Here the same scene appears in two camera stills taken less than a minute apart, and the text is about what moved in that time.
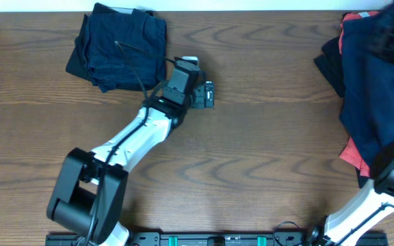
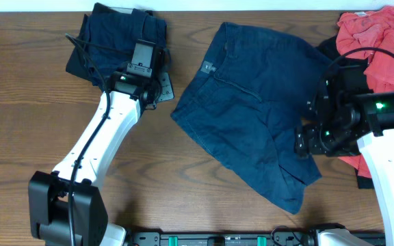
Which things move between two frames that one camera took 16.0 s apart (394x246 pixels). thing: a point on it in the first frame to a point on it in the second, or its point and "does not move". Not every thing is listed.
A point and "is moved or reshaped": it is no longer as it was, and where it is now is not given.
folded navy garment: x=126 y=50 does not move
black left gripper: x=202 y=102 to x=166 y=80
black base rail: x=219 y=238 does not move
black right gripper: x=386 y=31 to x=308 y=143
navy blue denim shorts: x=378 y=102 is moved or reshaped
